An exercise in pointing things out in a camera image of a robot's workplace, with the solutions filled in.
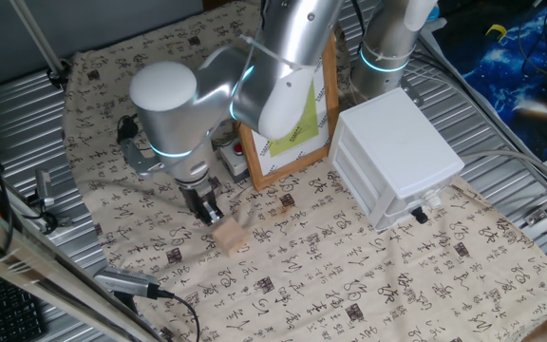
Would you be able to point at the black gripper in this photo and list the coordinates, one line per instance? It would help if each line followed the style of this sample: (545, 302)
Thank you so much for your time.
(197, 197)

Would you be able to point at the light wooden cube block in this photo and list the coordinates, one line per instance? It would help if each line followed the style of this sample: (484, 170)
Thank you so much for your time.
(230, 237)

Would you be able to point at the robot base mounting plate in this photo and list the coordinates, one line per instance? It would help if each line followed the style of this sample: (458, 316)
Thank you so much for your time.
(411, 92)

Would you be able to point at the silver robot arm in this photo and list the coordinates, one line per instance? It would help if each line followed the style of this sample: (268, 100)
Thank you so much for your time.
(178, 114)

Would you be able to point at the grey box with red button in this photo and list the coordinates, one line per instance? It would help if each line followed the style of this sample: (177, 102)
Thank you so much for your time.
(234, 161)

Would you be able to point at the beige calligraphy print tablecloth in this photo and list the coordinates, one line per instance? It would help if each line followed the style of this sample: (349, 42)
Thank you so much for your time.
(330, 266)

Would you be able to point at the white plastic drawer cabinet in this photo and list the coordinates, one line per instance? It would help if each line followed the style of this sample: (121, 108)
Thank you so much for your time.
(397, 142)

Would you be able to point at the black clamp on pole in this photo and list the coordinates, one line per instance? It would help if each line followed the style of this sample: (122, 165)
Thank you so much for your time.
(59, 75)

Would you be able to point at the small black plug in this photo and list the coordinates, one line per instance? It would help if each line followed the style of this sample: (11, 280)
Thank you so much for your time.
(420, 215)

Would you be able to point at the black keyboard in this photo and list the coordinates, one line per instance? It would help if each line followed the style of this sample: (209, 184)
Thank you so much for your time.
(10, 311)

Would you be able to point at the thin metal pole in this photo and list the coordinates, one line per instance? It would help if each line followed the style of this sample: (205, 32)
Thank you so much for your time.
(38, 38)

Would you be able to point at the blue space print mat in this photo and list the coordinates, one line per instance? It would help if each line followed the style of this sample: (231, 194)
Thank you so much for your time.
(515, 71)

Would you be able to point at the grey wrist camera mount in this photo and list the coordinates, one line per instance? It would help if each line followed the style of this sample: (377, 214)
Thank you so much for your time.
(133, 154)

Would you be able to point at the wooden picture frame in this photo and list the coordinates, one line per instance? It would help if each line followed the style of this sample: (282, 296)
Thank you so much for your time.
(292, 161)

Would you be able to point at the silver ribbed camera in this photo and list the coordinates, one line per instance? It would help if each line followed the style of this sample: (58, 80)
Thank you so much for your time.
(126, 281)

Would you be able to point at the small silver camera on mount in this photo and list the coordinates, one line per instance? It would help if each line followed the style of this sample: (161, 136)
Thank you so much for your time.
(44, 187)

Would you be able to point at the aluminium frame bar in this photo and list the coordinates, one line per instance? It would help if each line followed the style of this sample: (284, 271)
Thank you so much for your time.
(41, 266)

